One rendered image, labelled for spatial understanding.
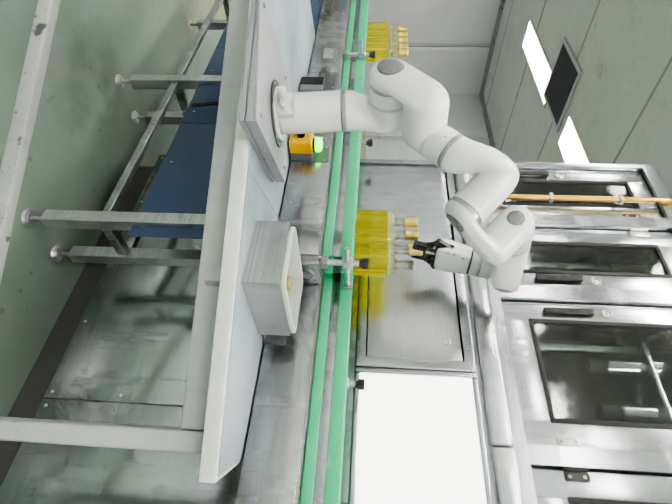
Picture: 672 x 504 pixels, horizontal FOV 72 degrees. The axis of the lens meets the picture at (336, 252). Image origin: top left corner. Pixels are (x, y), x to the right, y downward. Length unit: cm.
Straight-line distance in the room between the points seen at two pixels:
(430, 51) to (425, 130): 660
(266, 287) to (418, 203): 96
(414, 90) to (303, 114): 26
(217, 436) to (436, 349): 71
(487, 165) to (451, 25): 650
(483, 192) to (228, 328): 59
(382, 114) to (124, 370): 103
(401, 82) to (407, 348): 74
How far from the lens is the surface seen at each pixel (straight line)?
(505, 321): 154
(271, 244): 101
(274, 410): 112
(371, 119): 111
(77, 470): 147
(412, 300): 147
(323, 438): 111
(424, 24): 742
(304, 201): 135
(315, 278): 125
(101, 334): 163
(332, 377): 116
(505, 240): 107
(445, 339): 141
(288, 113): 110
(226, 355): 93
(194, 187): 150
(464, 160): 101
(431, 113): 100
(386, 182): 187
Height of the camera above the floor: 101
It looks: 4 degrees down
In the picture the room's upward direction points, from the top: 92 degrees clockwise
